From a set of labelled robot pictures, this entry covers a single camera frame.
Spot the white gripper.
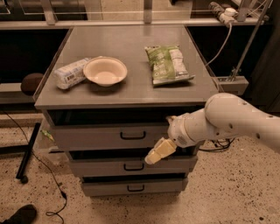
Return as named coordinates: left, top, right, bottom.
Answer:
left=144, top=113, right=201, bottom=165

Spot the grey top drawer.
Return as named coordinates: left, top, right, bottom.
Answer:
left=51, top=122, right=168, bottom=151

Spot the grey drawer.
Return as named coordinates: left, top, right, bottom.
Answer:
left=81, top=173, right=188, bottom=197
left=67, top=148, right=198, bottom=178
left=51, top=122, right=168, bottom=151

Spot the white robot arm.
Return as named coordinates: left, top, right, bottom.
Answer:
left=144, top=93, right=280, bottom=165

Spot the grey middle drawer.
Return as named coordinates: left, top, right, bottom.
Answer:
left=67, top=148, right=198, bottom=178

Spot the grey drawer cabinet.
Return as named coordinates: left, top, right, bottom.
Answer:
left=32, top=24, right=227, bottom=198

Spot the grey bottom drawer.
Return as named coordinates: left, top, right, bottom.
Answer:
left=81, top=173, right=188, bottom=197

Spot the green white chip bag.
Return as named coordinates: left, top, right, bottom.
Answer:
left=144, top=45, right=194, bottom=86

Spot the grey stand base block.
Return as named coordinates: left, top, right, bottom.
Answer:
left=212, top=76, right=249, bottom=96

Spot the white paper bowl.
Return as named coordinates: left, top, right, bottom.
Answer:
left=83, top=57, right=128, bottom=87

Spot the white wrapped package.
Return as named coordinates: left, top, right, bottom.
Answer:
left=54, top=58, right=90, bottom=90

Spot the metal stand pole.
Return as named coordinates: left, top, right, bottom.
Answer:
left=227, top=0, right=273, bottom=81

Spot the clear plastic bag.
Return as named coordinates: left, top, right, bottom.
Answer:
left=33, top=119, right=68, bottom=165

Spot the white power strip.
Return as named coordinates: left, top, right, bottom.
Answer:
left=208, top=2, right=237, bottom=26

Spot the brown round ball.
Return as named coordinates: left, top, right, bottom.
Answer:
left=20, top=73, right=44, bottom=95

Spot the black metal floor bar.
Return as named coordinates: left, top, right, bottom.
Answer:
left=16, top=122, right=40, bottom=184

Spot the black shoe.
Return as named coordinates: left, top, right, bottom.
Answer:
left=0, top=204, right=37, bottom=224

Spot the black cable bundle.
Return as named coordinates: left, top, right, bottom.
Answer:
left=199, top=137, right=236, bottom=152

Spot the white power cable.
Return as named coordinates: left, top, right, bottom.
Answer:
left=204, top=22, right=233, bottom=68

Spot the black floor cable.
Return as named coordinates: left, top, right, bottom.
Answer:
left=0, top=110, right=68, bottom=224

